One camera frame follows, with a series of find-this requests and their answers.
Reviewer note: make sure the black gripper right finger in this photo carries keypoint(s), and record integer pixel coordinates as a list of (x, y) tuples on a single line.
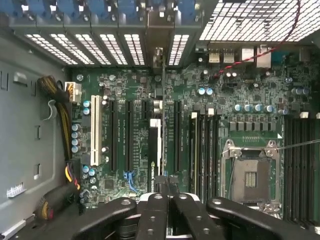
[(190, 220)]

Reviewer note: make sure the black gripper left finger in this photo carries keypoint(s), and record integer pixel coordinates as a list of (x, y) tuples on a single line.
[(152, 220)]

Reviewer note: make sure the blue SATA connector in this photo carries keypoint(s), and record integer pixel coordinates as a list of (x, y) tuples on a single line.
[(130, 180)]

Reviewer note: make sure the black RAM slot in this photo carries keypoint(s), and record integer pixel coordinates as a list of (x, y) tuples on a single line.
[(296, 170), (312, 170), (304, 170), (288, 170), (202, 155), (217, 155)]

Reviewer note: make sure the installed black RAM stick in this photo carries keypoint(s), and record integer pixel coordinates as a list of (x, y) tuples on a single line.
[(194, 150)]

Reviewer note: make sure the CPU socket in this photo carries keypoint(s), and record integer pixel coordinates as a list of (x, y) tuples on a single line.
[(250, 175)]

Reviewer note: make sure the metal socket cover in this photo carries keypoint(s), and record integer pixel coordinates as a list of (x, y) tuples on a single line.
[(270, 208)]

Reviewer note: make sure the white expansion slot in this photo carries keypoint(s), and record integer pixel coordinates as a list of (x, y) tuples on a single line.
[(96, 130)]

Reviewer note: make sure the short black expansion slot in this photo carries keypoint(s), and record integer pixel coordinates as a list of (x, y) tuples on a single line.
[(145, 110)]

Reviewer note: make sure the thin metal locking lever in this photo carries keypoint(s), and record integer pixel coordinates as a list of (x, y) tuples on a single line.
[(300, 145)]

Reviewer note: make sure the green motherboard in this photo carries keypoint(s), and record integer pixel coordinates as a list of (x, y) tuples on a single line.
[(200, 82)]

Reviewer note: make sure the white power connector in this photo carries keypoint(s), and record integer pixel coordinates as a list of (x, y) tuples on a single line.
[(73, 92)]

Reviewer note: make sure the silver USB port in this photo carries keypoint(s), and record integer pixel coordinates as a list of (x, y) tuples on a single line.
[(228, 55), (214, 55)]

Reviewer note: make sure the perforated metal slot cover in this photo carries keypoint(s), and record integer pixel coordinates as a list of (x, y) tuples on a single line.
[(178, 48), (134, 48), (50, 48), (72, 48), (91, 48), (112, 48)]

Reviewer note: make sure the silver network port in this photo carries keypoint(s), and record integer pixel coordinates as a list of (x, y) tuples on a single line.
[(263, 56)]

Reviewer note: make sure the open grey PC case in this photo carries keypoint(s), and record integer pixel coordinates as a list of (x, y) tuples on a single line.
[(250, 20)]

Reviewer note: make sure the blue card retention latch row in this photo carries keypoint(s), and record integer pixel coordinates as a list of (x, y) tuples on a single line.
[(127, 10)]

